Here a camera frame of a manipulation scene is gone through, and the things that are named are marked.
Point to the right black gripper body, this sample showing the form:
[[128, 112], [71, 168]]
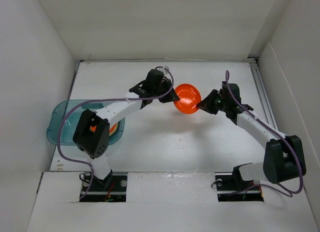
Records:
[[224, 104]]

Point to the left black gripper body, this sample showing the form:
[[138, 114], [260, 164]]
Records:
[[165, 86]]

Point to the orange plate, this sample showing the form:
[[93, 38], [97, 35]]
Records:
[[111, 131], [189, 97]]

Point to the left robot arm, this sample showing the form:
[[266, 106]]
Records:
[[92, 133]]

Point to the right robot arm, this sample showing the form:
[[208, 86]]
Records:
[[283, 158]]

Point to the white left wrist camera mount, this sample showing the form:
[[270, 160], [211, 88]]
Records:
[[165, 69]]

